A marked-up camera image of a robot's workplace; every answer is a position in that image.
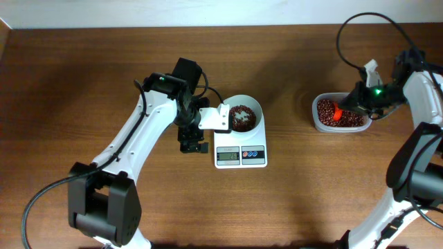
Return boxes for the red beans in container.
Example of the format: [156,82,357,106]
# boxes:
[316,99,365,128]

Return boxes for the white bowl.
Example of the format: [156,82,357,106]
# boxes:
[224,95,264,133]

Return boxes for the right black cable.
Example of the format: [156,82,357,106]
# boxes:
[335,12,443,230]

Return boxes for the black cable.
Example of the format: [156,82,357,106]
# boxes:
[335,12,443,230]
[20,68,226,249]

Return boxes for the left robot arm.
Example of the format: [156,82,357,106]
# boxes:
[68,58,209,248]

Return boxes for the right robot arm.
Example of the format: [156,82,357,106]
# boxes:
[334,48,442,248]

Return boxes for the white digital kitchen scale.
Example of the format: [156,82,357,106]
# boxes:
[214,105,268,169]

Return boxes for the red beans in bowl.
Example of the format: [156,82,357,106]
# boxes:
[229,105,257,132]

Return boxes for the left black cable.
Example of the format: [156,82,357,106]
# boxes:
[20,68,226,249]

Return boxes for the orange measuring scoop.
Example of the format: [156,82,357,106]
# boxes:
[333,102,343,122]

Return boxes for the clear plastic container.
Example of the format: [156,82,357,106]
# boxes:
[312,93,372,133]

